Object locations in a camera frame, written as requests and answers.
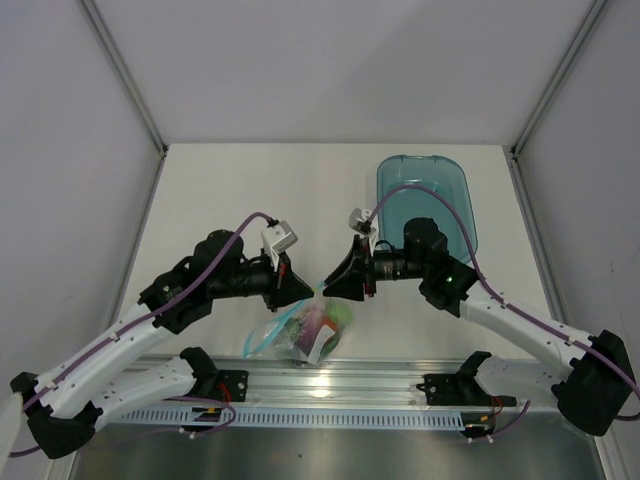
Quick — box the aluminium frame post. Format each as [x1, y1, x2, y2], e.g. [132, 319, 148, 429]
[76, 0, 168, 157]
[510, 0, 613, 161]

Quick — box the purple toy eggplant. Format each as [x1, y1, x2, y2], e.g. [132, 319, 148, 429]
[296, 306, 325, 349]

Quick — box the right side aluminium rail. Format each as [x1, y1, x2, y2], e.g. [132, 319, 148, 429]
[503, 147, 568, 323]

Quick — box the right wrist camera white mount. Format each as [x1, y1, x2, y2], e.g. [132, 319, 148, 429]
[348, 208, 379, 251]

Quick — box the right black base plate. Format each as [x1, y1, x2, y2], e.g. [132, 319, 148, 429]
[416, 373, 517, 407]

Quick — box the teal plastic tray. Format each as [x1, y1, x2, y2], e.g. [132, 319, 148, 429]
[376, 155, 478, 264]

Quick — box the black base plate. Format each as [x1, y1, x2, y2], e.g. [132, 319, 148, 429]
[416, 373, 517, 407]
[186, 370, 249, 403]

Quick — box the slotted grey cable duct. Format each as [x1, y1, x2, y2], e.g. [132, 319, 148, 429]
[114, 405, 465, 432]

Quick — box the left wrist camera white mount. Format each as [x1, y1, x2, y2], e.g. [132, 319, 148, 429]
[261, 220, 298, 269]

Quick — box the clear zip bag blue zipper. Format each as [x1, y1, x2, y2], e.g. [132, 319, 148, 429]
[242, 282, 354, 367]

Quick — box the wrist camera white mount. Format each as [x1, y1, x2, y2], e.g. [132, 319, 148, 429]
[348, 208, 379, 251]
[261, 220, 298, 269]

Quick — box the green toy bell pepper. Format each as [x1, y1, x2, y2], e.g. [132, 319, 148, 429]
[325, 299, 354, 329]

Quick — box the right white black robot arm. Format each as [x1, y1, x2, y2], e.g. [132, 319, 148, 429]
[323, 217, 639, 436]

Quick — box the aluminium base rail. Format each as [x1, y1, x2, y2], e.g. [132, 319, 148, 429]
[114, 355, 561, 412]

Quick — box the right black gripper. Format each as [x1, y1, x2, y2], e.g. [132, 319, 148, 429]
[323, 235, 427, 303]

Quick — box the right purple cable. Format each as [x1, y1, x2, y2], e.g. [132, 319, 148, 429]
[362, 183, 640, 444]

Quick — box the purple cable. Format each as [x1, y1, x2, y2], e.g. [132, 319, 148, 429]
[7, 212, 279, 459]
[362, 183, 640, 444]

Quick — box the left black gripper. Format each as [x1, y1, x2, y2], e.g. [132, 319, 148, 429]
[210, 248, 314, 312]

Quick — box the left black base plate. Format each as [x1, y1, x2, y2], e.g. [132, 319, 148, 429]
[186, 370, 249, 403]

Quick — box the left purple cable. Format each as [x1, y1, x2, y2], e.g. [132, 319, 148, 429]
[7, 212, 279, 459]

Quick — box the left aluminium frame post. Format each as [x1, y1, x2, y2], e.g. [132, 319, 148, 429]
[76, 0, 168, 157]

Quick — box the right aluminium frame post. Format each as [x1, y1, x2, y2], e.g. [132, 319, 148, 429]
[510, 0, 613, 161]

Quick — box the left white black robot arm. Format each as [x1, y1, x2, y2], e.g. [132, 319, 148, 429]
[10, 222, 314, 459]

